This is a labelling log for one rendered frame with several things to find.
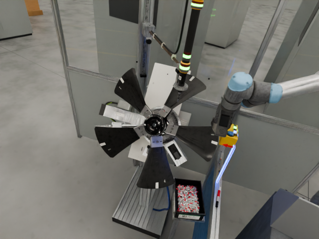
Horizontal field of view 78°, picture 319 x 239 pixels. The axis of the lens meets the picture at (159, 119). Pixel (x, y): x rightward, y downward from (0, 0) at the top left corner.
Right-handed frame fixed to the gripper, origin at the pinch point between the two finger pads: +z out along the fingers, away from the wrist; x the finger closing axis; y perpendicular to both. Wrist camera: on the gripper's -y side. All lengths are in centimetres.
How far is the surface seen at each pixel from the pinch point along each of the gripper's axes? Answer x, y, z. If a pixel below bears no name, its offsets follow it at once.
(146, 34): 59, 54, -9
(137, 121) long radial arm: 46, 5, 20
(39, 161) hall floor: 166, -19, 130
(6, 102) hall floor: 291, 49, 152
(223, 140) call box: -9.8, 17.5, 31.3
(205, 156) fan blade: 1.2, -9.4, 10.1
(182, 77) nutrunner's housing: 23.1, 8.7, -21.9
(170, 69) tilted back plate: 38, 45, 7
